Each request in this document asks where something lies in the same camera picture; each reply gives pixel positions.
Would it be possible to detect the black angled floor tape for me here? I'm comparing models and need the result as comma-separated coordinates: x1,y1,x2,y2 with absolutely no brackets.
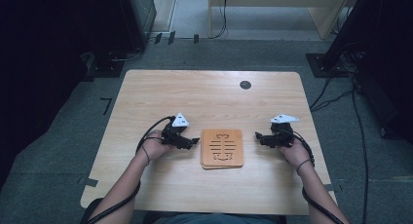
99,96,113,117

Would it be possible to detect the dark glass cabinet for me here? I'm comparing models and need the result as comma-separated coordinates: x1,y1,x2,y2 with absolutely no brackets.
116,0,158,53

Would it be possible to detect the dark floor tape patch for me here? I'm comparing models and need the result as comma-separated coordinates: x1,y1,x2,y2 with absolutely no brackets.
77,176,99,189

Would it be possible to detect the hanging black cable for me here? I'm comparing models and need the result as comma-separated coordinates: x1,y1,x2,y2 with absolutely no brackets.
212,0,229,40

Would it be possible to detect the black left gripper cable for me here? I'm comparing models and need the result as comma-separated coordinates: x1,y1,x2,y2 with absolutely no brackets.
85,115,176,224

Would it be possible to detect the black floor cable bundle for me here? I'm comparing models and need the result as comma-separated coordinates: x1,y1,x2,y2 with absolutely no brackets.
309,75,355,113

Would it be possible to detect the black slanted stand post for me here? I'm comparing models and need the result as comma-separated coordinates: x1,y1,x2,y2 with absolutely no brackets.
320,0,386,71

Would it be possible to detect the thin black left wristband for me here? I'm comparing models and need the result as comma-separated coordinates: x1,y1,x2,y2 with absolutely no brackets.
141,145,151,167

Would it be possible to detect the black stand base plate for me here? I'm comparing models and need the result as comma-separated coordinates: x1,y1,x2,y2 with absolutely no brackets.
84,58,126,79
305,52,351,79

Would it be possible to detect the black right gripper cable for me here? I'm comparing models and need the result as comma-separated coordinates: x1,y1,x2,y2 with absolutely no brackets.
289,130,347,224

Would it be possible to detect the person's right hand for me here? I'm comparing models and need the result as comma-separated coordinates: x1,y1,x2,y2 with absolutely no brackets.
277,137,315,173

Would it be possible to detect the grey floor cable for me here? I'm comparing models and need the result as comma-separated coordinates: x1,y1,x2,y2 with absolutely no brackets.
109,46,144,63

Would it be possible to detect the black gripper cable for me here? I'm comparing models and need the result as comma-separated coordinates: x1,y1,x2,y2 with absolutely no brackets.
85,115,176,224
289,130,347,224

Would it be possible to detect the long black floor cable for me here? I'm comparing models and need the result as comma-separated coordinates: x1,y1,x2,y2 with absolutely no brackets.
351,73,370,224

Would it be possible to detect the thin black wristband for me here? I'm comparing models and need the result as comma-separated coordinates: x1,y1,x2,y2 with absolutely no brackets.
141,145,151,167
295,158,314,173

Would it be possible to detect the thin black right wristband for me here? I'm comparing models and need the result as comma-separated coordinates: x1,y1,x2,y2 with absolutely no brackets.
295,158,314,173

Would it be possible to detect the person's left hand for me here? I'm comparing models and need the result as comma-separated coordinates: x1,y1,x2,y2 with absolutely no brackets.
139,130,175,164

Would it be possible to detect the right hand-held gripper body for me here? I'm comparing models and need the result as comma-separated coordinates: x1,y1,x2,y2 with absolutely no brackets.
268,113,301,149

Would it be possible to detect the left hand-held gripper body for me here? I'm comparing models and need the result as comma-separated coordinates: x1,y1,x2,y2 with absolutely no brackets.
161,112,190,148

